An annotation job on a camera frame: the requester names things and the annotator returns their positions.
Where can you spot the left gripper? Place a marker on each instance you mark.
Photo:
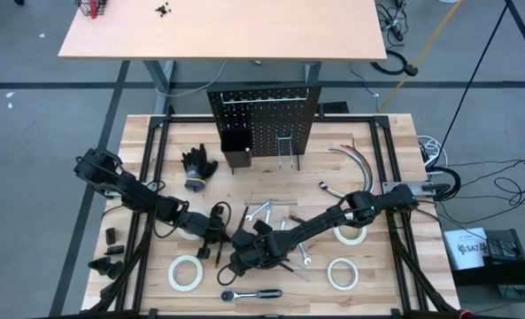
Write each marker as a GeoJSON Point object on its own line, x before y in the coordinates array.
{"type": "Point", "coordinates": [202, 228]}

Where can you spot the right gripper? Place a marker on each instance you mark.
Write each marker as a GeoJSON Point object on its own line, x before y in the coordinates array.
{"type": "Point", "coordinates": [268, 250]}

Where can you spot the black red-capped screwdriver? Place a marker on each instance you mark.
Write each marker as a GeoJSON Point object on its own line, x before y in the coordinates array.
{"type": "Point", "coordinates": [287, 267]}
{"type": "Point", "coordinates": [244, 217]}
{"type": "Point", "coordinates": [296, 218]}

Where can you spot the chrome combination wrench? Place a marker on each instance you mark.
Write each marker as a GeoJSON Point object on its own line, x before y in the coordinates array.
{"type": "Point", "coordinates": [267, 215]}
{"type": "Point", "coordinates": [305, 257]}
{"type": "Point", "coordinates": [284, 221]}
{"type": "Point", "coordinates": [258, 210]}

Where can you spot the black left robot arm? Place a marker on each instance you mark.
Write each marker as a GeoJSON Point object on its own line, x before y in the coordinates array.
{"type": "Point", "coordinates": [129, 190]}

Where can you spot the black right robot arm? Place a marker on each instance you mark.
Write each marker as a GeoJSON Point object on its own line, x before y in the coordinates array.
{"type": "Point", "coordinates": [324, 221]}

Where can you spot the white masking tape roll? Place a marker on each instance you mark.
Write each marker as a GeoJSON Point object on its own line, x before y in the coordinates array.
{"type": "Point", "coordinates": [350, 241]}
{"type": "Point", "coordinates": [189, 235]}
{"type": "Point", "coordinates": [342, 287]}
{"type": "Point", "coordinates": [185, 288]}

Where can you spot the black work glove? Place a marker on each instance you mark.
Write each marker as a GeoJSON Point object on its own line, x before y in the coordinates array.
{"type": "Point", "coordinates": [200, 164]}

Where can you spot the black pegboard bin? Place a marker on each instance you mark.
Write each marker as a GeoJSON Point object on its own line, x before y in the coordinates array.
{"type": "Point", "coordinates": [237, 159]}

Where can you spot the small black plastic part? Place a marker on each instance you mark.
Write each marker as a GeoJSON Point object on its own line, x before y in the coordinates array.
{"type": "Point", "coordinates": [110, 236]}
{"type": "Point", "coordinates": [116, 250]}

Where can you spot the large black plastic part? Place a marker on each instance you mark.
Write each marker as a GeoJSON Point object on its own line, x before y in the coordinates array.
{"type": "Point", "coordinates": [107, 268]}

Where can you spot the black metal pegboard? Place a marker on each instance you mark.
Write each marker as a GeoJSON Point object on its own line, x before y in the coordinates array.
{"type": "Point", "coordinates": [271, 124]}

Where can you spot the chrome wrench rack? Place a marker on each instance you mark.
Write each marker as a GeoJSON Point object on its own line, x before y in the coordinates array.
{"type": "Point", "coordinates": [266, 100]}

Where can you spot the beige desk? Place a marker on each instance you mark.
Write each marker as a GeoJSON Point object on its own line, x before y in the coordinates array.
{"type": "Point", "coordinates": [222, 31]}

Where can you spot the white printed booklet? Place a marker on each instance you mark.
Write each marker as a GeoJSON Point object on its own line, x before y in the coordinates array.
{"type": "Point", "coordinates": [463, 250]}

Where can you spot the pile of black screws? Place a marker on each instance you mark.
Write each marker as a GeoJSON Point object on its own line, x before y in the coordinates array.
{"type": "Point", "coordinates": [162, 9]}

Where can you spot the red stop button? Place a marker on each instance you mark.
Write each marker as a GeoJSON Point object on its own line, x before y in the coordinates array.
{"type": "Point", "coordinates": [465, 314]}

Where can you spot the red tool in basket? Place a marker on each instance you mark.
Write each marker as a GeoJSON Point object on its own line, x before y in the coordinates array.
{"type": "Point", "coordinates": [94, 9]}

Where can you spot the black cart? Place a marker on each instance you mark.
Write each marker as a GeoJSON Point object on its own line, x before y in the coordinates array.
{"type": "Point", "coordinates": [496, 274]}

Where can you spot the black aluminium frame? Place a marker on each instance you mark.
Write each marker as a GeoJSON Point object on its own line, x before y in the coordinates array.
{"type": "Point", "coordinates": [187, 119]}

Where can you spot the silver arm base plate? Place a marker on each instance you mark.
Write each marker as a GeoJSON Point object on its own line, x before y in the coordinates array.
{"type": "Point", "coordinates": [392, 187]}

